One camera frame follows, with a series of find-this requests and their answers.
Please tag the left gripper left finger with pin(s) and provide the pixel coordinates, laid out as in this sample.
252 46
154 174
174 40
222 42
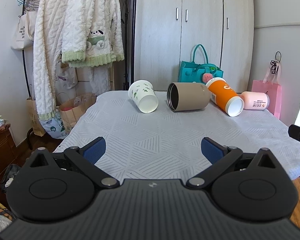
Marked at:
52 187

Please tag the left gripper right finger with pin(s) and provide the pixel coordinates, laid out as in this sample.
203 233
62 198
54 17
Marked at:
252 187

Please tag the tan cylindrical tumbler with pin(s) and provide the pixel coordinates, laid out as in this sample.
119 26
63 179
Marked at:
182 96

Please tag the pink cup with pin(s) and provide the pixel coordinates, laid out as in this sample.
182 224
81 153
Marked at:
255 100

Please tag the orange paper cup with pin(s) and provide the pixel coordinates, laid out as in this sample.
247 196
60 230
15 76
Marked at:
225 97

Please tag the white green-print paper cup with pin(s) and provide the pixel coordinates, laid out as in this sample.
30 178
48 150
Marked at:
143 95

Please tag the pink paper gift bag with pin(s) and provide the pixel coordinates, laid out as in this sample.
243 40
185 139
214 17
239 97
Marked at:
270 85

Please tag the black clothes rack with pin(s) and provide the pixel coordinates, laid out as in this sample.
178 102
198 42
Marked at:
28 5

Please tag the brown paper bag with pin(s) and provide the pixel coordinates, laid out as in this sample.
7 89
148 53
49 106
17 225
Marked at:
72 110

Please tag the patterned white table cover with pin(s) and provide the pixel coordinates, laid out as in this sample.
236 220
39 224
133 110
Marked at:
166 144

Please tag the black light stand pole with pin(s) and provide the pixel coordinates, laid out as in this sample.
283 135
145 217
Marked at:
124 21

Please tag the teal tote bag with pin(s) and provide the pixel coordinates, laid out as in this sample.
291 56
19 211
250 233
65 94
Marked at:
199 73

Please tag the white canvas tote bag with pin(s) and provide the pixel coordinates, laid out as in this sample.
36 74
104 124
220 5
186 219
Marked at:
24 34

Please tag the white green-trim fluffy jacket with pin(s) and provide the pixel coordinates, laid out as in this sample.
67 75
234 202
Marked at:
92 34

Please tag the grey wardrobe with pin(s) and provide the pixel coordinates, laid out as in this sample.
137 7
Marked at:
167 32

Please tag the white fluffy robe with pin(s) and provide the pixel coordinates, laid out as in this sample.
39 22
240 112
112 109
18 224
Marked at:
47 54

